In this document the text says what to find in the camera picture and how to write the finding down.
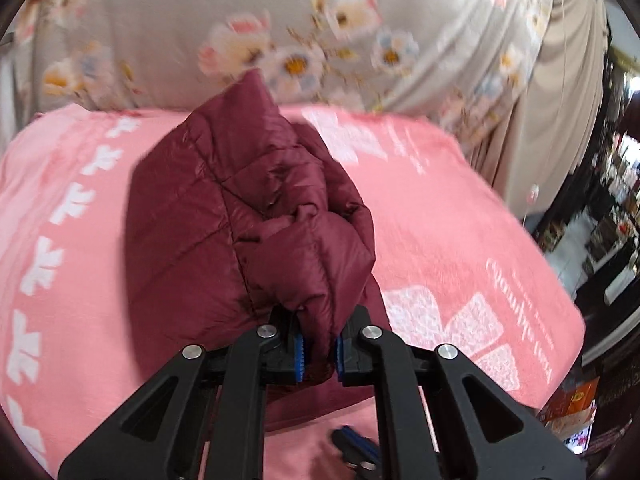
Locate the orange box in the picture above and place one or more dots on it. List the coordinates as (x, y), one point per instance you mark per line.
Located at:
(570, 400)

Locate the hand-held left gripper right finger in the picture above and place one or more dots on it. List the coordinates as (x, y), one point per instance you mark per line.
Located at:
(341, 355)

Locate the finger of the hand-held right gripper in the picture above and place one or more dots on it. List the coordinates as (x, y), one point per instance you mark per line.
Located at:
(352, 445)

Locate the grey floral quilt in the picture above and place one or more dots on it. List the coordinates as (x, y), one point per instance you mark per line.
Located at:
(175, 10)

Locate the cluttered shelves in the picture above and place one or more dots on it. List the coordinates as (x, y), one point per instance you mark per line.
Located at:
(615, 195)

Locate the maroon puffer jacket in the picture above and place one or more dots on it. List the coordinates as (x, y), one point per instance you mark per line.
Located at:
(200, 240)

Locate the pink patterned blanket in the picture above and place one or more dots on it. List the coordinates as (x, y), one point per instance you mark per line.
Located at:
(450, 210)

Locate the beige curtain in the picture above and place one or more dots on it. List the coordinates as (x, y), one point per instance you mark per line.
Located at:
(560, 110)

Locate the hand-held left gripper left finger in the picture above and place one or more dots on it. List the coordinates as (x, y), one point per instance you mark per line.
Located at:
(299, 355)

